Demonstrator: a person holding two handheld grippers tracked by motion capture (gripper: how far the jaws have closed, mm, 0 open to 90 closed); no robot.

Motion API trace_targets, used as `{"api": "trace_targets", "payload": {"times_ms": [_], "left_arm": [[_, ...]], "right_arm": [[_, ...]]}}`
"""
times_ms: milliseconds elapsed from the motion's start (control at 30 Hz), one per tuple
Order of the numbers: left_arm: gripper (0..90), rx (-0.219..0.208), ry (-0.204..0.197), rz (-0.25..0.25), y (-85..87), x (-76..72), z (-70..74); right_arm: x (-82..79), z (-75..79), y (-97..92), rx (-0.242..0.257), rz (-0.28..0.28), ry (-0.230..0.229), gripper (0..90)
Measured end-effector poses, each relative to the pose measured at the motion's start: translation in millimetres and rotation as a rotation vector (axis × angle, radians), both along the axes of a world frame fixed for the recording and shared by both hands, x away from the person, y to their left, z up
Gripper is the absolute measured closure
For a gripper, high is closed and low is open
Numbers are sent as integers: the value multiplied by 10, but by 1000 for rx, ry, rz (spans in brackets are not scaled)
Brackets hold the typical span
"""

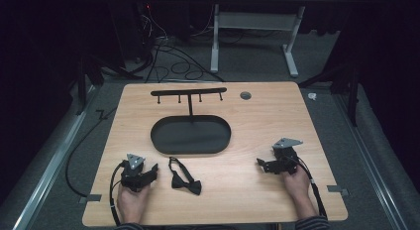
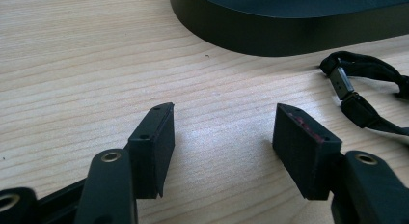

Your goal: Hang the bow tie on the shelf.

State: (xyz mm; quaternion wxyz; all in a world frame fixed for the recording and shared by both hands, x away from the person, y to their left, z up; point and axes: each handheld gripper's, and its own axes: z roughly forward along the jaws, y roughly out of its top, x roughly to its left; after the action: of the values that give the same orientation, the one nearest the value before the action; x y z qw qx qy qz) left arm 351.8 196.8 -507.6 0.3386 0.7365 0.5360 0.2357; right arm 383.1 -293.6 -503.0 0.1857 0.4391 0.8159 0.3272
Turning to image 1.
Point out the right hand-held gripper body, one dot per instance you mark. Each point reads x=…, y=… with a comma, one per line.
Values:
x=284, y=160

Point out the black hook stand with tray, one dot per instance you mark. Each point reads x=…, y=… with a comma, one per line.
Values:
x=190, y=134

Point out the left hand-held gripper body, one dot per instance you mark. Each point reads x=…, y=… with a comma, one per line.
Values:
x=131, y=177

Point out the person's right hand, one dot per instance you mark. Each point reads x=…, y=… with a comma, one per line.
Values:
x=297, y=185

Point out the small white floor object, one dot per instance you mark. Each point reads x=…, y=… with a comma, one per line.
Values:
x=312, y=96

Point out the metal floor rail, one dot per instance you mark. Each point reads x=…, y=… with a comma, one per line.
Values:
x=49, y=172
x=376, y=177

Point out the black metal stand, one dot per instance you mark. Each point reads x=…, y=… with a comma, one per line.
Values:
x=346, y=88
x=86, y=81

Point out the person's left hand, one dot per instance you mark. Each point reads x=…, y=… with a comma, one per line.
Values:
x=132, y=202

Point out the black bow tie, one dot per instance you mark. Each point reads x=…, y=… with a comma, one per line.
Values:
x=185, y=179

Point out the grey tape strip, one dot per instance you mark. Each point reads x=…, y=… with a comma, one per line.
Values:
x=90, y=198
x=337, y=190

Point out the white metal desk frame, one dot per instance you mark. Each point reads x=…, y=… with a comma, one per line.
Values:
x=254, y=31

